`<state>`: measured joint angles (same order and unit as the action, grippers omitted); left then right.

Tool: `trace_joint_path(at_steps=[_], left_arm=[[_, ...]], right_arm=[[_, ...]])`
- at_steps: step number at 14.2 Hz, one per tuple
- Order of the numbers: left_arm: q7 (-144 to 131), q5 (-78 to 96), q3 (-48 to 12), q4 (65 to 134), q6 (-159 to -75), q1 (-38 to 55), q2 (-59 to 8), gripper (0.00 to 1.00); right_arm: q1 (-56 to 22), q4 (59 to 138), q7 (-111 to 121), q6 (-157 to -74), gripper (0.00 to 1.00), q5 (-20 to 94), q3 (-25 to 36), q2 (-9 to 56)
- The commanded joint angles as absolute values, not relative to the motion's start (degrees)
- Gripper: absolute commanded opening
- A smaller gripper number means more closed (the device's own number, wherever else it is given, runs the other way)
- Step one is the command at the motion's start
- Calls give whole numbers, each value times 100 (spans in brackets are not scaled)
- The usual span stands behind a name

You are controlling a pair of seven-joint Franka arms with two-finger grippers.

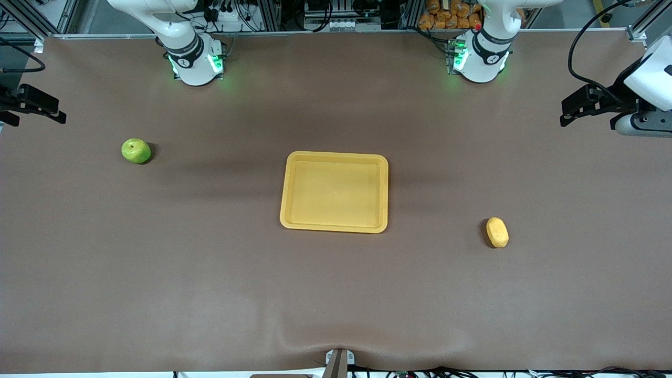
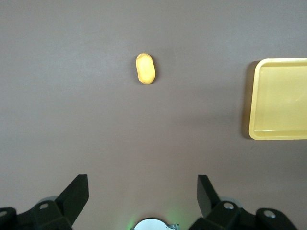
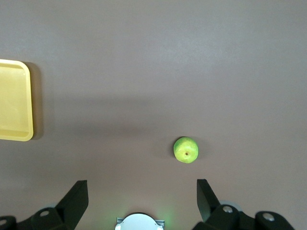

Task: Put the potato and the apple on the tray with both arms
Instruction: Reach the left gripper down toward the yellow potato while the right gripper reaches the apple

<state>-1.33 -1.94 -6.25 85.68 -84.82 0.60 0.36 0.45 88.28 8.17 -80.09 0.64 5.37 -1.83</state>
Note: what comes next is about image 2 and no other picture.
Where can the yellow potato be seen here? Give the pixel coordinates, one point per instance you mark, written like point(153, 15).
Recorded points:
point(145, 69)

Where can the yellow plastic tray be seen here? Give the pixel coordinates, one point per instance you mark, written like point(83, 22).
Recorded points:
point(278, 100)

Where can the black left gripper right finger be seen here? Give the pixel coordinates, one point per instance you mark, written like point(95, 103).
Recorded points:
point(208, 198)

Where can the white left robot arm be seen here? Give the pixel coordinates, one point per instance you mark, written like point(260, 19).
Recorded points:
point(153, 225)

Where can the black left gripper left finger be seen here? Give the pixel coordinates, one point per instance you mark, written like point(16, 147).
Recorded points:
point(69, 198)

